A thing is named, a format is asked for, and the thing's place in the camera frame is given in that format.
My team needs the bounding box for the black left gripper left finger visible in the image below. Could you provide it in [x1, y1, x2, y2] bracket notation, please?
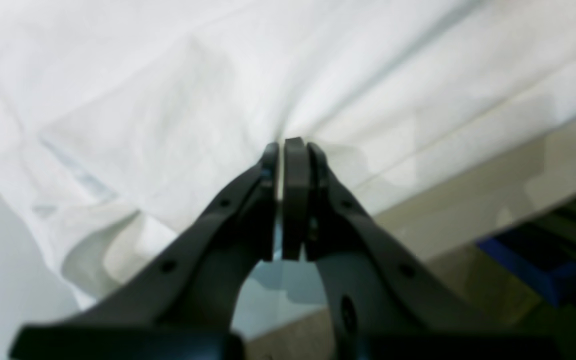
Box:
[9, 142, 280, 360]

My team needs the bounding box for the white t-shirt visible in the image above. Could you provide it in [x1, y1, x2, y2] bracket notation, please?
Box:
[0, 0, 576, 309]

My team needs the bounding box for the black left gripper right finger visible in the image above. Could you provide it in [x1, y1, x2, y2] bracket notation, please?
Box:
[282, 137, 562, 360]

